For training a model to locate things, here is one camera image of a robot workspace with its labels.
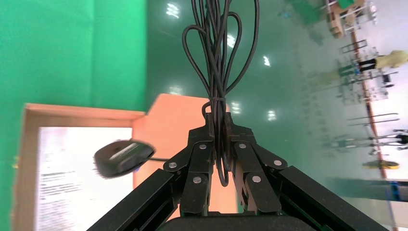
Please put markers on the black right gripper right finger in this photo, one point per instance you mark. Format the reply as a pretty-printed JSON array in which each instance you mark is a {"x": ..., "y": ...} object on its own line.
[{"x": 261, "y": 188}]

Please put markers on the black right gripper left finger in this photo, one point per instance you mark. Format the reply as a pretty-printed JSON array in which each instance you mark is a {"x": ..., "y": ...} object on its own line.
[{"x": 194, "y": 178}]

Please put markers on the orange cardboard box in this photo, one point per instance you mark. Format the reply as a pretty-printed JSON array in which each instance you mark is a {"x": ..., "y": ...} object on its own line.
[{"x": 172, "y": 121}]

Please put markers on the yellow round floor base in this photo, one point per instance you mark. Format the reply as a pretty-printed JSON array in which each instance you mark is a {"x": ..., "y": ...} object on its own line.
[{"x": 381, "y": 164}]

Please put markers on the white printed instruction sheet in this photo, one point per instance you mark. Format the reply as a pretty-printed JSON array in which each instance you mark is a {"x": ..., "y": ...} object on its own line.
[{"x": 63, "y": 207}]

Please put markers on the metal shelf rack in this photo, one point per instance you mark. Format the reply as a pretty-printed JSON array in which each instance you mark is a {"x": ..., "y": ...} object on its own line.
[{"x": 366, "y": 86}]

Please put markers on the person in yellow coat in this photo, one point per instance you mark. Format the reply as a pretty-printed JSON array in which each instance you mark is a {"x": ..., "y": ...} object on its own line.
[{"x": 393, "y": 59}]

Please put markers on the green table mat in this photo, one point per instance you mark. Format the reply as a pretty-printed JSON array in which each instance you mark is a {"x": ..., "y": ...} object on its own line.
[{"x": 63, "y": 47}]

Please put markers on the wooden workbench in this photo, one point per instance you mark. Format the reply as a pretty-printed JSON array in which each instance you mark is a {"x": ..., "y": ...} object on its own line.
[{"x": 341, "y": 16}]

